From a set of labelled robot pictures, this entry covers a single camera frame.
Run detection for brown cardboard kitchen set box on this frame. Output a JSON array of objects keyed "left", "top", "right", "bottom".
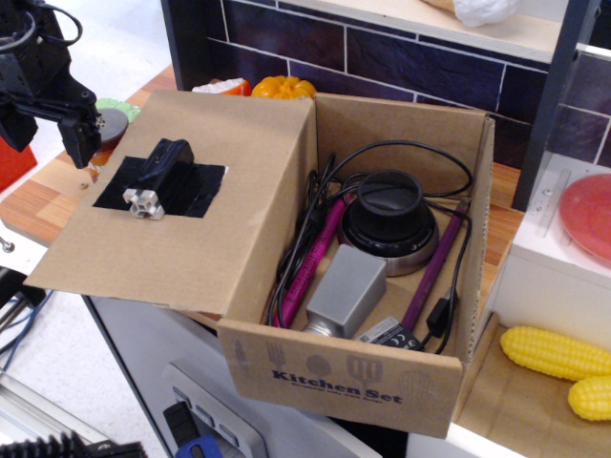
[{"left": 28, "top": 91, "right": 495, "bottom": 438}]

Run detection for yellow toy corn lower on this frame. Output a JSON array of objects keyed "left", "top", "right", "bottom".
[{"left": 568, "top": 376, "right": 610, "bottom": 421}]

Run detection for red toy plate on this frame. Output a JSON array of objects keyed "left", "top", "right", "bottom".
[{"left": 559, "top": 174, "right": 610, "bottom": 262}]

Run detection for red block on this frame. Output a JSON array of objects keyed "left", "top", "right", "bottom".
[{"left": 0, "top": 139, "right": 37, "bottom": 192}]

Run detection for magenta pen with text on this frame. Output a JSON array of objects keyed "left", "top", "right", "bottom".
[{"left": 272, "top": 198, "right": 350, "bottom": 327}]

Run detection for blue cables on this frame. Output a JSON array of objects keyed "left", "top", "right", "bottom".
[{"left": 0, "top": 290, "right": 53, "bottom": 378}]

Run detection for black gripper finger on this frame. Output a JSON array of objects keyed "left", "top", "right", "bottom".
[
  {"left": 58, "top": 107, "right": 101, "bottom": 169},
  {"left": 1, "top": 105, "right": 37, "bottom": 152}
]

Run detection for black silver 3D mouse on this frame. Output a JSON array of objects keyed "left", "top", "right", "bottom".
[{"left": 337, "top": 170, "right": 439, "bottom": 277}]

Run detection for white toy cauliflower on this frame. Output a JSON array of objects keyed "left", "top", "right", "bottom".
[{"left": 453, "top": 0, "right": 522, "bottom": 28}]

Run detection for yellow toy corn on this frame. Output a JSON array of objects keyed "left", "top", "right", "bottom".
[
  {"left": 568, "top": 376, "right": 610, "bottom": 421},
  {"left": 500, "top": 326, "right": 610, "bottom": 382}
]

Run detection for black usb cable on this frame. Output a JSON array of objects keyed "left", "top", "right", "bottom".
[{"left": 268, "top": 139, "right": 474, "bottom": 356}]

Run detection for silver metal tin bottle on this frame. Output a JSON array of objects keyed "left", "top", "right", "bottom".
[{"left": 304, "top": 244, "right": 387, "bottom": 339}]

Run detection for grey round toy disc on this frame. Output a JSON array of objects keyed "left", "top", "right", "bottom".
[{"left": 97, "top": 108, "right": 129, "bottom": 153}]

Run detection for green toy plate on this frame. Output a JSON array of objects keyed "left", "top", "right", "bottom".
[{"left": 96, "top": 97, "right": 141, "bottom": 124}]

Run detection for yellow toy corn upper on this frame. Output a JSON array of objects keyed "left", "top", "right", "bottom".
[{"left": 500, "top": 326, "right": 610, "bottom": 382}]

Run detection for purple pencil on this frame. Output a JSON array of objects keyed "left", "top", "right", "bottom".
[{"left": 401, "top": 198, "right": 471, "bottom": 331}]

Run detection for blue black clamp handle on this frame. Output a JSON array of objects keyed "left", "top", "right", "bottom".
[{"left": 163, "top": 402, "right": 221, "bottom": 458}]

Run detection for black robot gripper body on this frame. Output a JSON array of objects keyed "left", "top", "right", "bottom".
[{"left": 1, "top": 1, "right": 95, "bottom": 122}]

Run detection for black ribbed device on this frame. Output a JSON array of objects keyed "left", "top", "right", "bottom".
[{"left": 1, "top": 432, "right": 147, "bottom": 458}]

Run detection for white toy kitchen cabinet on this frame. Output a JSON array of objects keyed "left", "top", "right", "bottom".
[{"left": 448, "top": 42, "right": 611, "bottom": 458}]

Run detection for orange toy pumpkin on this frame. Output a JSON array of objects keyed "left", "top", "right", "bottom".
[{"left": 251, "top": 75, "right": 317, "bottom": 99}]

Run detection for orange white toy food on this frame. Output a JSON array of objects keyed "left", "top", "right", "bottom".
[{"left": 192, "top": 78, "right": 252, "bottom": 96}]

